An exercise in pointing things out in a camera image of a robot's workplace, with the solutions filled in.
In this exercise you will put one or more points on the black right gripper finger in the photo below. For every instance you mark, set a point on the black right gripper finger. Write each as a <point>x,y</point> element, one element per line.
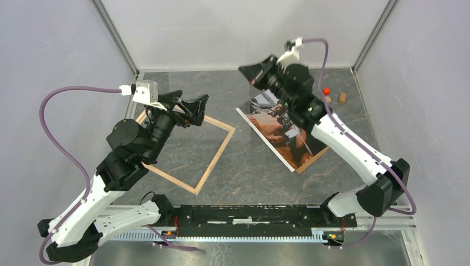
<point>267,81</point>
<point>269,64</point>

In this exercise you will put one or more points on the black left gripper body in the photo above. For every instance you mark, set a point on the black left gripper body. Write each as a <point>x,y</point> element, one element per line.
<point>163,123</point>

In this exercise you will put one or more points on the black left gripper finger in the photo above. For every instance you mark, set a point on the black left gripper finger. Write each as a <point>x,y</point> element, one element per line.
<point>193,111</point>
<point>167,101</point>

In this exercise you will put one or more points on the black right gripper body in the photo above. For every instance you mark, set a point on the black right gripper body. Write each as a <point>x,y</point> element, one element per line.
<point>287,98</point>

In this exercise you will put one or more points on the light wooden picture frame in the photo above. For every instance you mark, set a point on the light wooden picture frame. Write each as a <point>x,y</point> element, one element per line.
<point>186,156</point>

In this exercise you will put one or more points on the printed photo with white border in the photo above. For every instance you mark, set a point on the printed photo with white border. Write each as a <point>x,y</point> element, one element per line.
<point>270,120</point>

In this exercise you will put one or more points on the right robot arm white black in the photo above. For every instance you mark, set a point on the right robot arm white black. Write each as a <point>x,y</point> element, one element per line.
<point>384,179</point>

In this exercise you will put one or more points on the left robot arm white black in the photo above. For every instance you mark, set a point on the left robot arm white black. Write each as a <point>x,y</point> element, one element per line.
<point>81,229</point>

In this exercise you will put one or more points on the red cube block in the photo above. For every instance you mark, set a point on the red cube block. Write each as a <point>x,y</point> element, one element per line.
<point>326,91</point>

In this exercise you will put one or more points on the rectangular wooden block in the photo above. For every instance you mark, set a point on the rectangular wooden block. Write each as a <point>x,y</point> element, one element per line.
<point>342,98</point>

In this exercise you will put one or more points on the brown cardboard backing board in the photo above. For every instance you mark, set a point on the brown cardboard backing board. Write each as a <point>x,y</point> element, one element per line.
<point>308,159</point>

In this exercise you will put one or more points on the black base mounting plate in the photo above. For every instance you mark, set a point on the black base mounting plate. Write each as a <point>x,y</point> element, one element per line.
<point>251,220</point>

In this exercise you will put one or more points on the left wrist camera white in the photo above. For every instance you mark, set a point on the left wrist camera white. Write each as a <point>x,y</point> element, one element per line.
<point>143,92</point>

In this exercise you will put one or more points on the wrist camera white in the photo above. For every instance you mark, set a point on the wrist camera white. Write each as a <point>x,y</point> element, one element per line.
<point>143,92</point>
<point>291,54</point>

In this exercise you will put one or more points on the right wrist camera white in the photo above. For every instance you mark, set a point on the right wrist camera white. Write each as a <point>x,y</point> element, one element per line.
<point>291,54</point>

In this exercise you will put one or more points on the aluminium rail with comb strip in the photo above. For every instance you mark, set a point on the aluminium rail with comb strip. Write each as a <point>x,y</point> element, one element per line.
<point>136,223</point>

